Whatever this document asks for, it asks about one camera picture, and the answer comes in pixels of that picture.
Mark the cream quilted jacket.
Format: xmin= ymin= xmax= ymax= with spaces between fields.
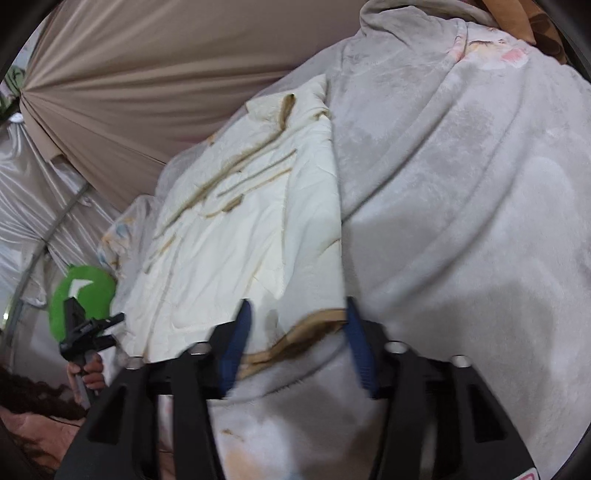
xmin=119 ymin=75 xmax=346 ymax=377

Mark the person's left hand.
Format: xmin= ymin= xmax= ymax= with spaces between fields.
xmin=67 ymin=353 xmax=106 ymax=394

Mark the green round sign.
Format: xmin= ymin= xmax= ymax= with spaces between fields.
xmin=48 ymin=265 xmax=116 ymax=342

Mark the pink cloth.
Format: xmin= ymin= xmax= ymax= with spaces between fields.
xmin=1 ymin=407 xmax=84 ymax=473

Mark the silver satin curtain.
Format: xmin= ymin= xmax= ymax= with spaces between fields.
xmin=1 ymin=122 xmax=119 ymax=387

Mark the beige draped curtain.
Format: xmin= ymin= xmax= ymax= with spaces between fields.
xmin=21 ymin=1 xmax=362 ymax=209

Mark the grey floral fleece blanket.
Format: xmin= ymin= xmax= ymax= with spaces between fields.
xmin=98 ymin=0 xmax=591 ymax=480

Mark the orange brown cloth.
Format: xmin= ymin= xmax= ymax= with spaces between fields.
xmin=478 ymin=0 xmax=568 ymax=64

